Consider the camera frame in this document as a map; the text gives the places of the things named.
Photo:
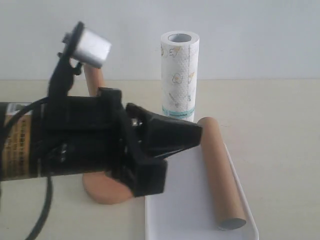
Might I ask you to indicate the printed white paper towel roll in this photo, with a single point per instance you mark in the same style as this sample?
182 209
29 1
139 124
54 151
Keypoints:
179 68

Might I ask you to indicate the wooden paper towel holder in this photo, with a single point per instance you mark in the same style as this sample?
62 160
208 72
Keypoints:
101 188

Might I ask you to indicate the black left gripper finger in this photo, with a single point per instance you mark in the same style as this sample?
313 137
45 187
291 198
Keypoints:
162 136

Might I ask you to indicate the brown cardboard tube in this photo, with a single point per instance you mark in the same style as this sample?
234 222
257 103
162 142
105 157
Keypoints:
228 208

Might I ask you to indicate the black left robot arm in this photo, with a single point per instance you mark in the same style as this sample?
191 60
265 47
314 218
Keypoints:
21 130

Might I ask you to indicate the white rectangular plastic tray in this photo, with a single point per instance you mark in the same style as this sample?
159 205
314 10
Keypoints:
184 211

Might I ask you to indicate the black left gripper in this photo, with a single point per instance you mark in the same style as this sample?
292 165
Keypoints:
89 134

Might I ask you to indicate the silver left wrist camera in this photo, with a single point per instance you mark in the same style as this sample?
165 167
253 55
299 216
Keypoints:
82 48

